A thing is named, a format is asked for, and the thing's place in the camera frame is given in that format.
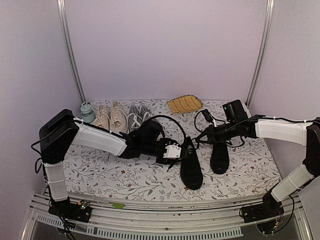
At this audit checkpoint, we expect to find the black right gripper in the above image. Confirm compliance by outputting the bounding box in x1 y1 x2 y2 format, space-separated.
196 120 239 145

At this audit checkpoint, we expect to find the black canvas sneaker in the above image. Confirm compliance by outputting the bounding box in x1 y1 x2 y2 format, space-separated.
167 136 203 190
195 134 230 175

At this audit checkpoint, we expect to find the black front canvas sneaker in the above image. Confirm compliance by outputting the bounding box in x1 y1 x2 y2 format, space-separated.
167 136 203 190

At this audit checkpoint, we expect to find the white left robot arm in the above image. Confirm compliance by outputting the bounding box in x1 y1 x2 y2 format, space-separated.
35 109 182 219

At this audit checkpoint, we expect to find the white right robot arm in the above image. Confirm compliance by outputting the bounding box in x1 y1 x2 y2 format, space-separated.
195 99 320 223

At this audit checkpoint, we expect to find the grey sneaker left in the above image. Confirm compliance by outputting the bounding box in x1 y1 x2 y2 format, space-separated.
127 103 146 132

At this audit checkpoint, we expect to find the grey sneaker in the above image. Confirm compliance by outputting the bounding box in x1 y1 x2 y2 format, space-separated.
140 104 154 122
127 103 146 132

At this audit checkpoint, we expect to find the grey sneaker right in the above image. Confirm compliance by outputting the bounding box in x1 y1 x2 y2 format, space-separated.
140 104 154 122

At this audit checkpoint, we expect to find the floral tablecloth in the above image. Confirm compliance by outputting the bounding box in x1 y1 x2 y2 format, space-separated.
51 99 285 202

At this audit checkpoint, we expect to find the beige sneaker right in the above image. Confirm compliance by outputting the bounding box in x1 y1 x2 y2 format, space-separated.
110 101 129 134

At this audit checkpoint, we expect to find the beige sneaker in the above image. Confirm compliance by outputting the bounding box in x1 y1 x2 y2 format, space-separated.
110 101 129 134
92 105 111 130

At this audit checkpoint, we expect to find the woven bamboo tray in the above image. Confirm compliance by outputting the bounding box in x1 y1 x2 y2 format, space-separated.
167 94 203 114

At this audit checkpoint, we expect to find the beige sneaker left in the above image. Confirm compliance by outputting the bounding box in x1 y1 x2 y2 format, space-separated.
92 105 111 130

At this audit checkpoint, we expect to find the green tape piece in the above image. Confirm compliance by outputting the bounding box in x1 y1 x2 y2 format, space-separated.
109 202 125 209

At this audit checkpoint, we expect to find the pale green small jar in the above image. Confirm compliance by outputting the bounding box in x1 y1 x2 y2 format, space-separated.
80 101 96 123

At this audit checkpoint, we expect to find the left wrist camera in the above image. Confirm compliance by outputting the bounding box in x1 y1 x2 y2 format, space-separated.
162 144 182 159

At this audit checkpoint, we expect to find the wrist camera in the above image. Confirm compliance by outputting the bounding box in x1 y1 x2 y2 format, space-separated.
162 144 182 159
201 109 217 127

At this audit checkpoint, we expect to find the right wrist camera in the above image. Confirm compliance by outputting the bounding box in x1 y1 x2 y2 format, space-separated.
201 109 217 127

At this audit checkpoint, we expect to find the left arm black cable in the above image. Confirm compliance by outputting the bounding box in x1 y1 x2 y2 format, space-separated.
142 114 187 146

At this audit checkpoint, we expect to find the aluminium front rail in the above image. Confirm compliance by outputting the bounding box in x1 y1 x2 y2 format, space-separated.
21 192 313 240

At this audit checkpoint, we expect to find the aluminium frame post right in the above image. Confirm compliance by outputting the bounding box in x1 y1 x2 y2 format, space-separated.
245 0 275 108

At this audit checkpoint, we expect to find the aluminium frame post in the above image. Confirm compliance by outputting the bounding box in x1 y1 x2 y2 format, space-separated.
245 0 275 108
56 0 87 103

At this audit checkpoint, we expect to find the aluminium frame post left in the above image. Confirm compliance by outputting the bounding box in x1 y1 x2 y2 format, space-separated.
56 0 87 103

